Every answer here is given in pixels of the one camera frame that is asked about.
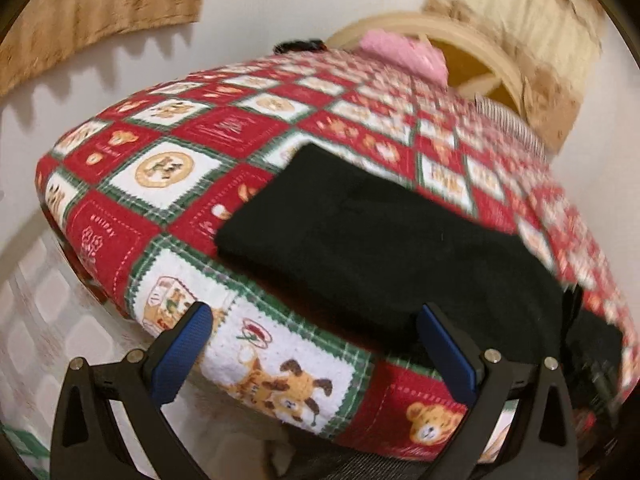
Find cream wooden headboard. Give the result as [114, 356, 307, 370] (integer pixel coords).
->
[325, 11, 531, 121]

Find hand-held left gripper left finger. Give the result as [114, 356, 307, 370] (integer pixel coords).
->
[48, 301, 236, 480]

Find red bear printed blanket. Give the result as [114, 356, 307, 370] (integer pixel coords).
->
[36, 45, 640, 463]

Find green checked cloth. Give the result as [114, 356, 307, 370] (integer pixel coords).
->
[0, 422, 37, 463]

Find striped pillow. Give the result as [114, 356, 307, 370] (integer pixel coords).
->
[472, 97, 547, 159]

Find pink folded blanket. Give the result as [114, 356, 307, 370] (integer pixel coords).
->
[361, 29, 448, 81]

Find black pants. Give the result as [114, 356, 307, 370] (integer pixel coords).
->
[215, 142, 568, 363]

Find black cloth item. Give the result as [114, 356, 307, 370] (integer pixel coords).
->
[272, 38, 328, 54]

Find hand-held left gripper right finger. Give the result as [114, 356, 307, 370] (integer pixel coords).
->
[416, 302, 593, 480]

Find beige floral curtain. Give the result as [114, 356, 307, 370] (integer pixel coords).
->
[422, 0, 608, 153]
[0, 0, 210, 98]

